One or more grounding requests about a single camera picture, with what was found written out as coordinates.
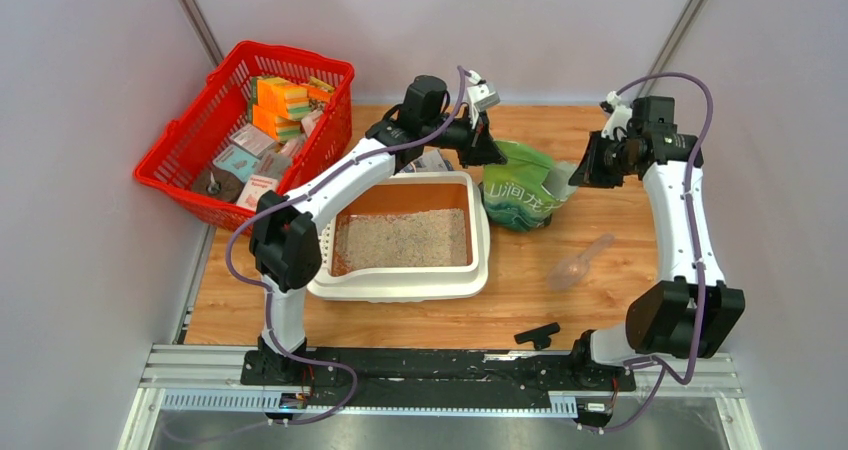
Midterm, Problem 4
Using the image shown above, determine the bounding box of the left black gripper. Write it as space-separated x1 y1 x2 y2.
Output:
421 105 508 170

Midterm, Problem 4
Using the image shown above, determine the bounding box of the green cat litter bag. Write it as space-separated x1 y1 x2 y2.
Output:
479 141 577 232

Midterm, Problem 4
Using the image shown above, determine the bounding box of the clear plastic scoop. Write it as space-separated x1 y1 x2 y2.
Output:
546 233 615 291

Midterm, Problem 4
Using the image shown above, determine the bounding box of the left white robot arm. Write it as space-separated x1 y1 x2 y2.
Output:
249 69 507 385

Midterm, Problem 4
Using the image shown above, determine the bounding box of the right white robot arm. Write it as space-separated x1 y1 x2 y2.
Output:
569 92 746 389

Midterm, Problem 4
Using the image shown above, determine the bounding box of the white orange litter box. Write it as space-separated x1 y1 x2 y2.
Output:
308 171 491 303

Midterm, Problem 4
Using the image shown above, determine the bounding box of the white pink sponge box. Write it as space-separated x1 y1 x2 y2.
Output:
235 174 279 211

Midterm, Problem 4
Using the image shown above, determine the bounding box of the black T-shaped tool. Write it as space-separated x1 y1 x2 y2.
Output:
513 322 561 351

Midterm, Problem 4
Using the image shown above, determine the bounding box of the orange sponge pack lower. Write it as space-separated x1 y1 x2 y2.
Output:
250 105 302 143

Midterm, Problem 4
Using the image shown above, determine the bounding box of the orange sponge pack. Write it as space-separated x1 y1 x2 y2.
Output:
252 77 312 120
250 105 302 143

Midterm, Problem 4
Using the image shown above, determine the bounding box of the orange sponge pack upper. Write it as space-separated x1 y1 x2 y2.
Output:
252 77 312 120

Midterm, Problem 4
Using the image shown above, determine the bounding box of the red plastic shopping basket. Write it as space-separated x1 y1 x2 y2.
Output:
133 40 355 231

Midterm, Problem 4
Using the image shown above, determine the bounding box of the teal card package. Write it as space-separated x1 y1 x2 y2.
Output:
212 144 259 183

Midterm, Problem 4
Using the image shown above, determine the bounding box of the brown round scrubber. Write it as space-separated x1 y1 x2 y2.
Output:
191 167 244 203

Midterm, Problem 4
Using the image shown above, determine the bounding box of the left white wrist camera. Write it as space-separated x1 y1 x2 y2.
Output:
462 70 500 128

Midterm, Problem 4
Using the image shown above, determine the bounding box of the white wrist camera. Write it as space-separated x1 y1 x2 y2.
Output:
599 91 632 141
462 70 500 128

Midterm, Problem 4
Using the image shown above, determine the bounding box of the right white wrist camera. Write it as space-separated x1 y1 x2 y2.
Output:
599 91 632 141

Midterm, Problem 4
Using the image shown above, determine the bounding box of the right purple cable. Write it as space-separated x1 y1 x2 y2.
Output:
574 71 715 434

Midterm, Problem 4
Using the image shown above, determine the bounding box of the purple cable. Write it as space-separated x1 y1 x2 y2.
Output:
574 71 715 434
225 65 475 428

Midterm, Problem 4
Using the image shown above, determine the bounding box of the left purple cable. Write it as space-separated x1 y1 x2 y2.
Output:
225 65 475 428

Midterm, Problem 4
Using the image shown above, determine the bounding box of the black mounting base plate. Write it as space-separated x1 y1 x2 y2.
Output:
240 347 636 410

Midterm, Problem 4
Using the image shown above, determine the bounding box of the aluminium frame rail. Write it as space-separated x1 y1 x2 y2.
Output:
119 345 760 449

